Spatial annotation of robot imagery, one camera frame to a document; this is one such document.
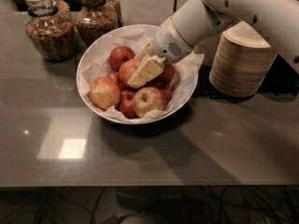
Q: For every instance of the rear stack of paper bowls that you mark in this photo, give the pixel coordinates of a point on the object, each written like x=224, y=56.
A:
x=208, y=47

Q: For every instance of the glass jar of granola right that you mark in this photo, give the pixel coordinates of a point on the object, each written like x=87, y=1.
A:
x=96, y=18

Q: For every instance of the front stack of paper bowls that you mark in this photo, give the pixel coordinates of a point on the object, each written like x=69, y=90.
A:
x=242, y=60

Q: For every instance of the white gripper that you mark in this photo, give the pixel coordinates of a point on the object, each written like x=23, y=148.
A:
x=167, y=45

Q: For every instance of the yellow-red apple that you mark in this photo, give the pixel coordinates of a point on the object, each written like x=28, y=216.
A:
x=104, y=93
x=148, y=99

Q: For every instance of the small red apple left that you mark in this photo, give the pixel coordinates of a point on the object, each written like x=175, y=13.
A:
x=114, y=76

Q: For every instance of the yellow-red apple front left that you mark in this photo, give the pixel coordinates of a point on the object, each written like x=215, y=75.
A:
x=104, y=93

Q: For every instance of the white bowl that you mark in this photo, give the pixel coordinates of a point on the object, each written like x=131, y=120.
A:
x=102, y=48

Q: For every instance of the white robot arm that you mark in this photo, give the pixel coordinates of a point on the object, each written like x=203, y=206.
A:
x=276, y=21

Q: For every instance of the dark red apple bottom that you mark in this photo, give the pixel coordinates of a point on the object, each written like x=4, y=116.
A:
x=125, y=105

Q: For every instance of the glass jar of granola left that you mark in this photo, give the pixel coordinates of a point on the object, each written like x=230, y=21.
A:
x=51, y=32

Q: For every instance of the white napkin holder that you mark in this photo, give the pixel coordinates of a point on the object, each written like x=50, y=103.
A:
x=152, y=12

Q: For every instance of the stack of paper bowls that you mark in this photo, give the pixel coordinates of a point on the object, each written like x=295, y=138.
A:
x=208, y=47
x=242, y=60

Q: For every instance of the red apple with sticker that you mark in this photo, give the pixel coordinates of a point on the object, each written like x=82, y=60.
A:
x=168, y=73

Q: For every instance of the glass jar of granola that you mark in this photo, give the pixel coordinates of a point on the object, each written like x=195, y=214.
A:
x=96, y=18
x=51, y=32

